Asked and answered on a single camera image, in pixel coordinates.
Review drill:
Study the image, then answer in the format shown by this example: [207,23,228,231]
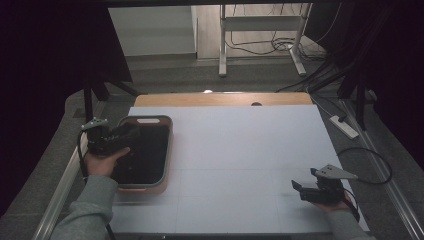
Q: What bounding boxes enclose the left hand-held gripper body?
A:
[80,117,131,157]

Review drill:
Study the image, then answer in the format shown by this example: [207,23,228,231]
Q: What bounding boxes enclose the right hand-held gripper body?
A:
[299,163,360,205]

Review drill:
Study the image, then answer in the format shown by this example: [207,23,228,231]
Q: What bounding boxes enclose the black cloth garment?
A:
[111,124,171,185]

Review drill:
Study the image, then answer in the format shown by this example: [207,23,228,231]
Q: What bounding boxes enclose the orange plastic basket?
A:
[111,114,174,195]

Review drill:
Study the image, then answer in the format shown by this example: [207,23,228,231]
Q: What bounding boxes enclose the person's left hand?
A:
[83,146,131,178]

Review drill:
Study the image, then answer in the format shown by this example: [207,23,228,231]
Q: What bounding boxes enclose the person's right hand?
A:
[313,192,353,215]

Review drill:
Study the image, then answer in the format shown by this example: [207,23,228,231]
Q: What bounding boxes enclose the black stand legs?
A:
[336,66,378,132]
[81,77,145,124]

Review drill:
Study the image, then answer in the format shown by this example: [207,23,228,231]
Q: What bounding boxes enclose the white power strip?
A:
[329,114,360,140]

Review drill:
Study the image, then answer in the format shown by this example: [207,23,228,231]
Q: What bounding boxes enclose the white table mat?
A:
[108,104,371,235]

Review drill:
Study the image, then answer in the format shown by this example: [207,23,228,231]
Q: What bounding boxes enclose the dark curtain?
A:
[0,0,133,218]
[304,0,424,172]

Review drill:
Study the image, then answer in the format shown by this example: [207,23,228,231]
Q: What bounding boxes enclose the grey cabinet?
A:
[108,5,198,58]

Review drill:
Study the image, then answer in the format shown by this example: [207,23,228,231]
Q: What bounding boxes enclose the right hand-held gripper black cable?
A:
[343,188,361,223]

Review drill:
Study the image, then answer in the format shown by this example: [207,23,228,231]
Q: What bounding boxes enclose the black looped cable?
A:
[336,146,394,186]

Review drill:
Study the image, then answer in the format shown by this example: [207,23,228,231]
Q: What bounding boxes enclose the aluminium rail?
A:
[339,98,424,240]
[31,99,108,240]

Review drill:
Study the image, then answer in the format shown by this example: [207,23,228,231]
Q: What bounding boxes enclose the bundle of black cables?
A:
[274,54,354,95]

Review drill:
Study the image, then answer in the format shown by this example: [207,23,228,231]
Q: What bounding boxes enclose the tangle of black floor cables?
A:
[224,29,328,63]

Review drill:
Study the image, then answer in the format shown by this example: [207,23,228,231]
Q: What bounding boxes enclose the white metal desk frame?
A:
[218,3,313,78]

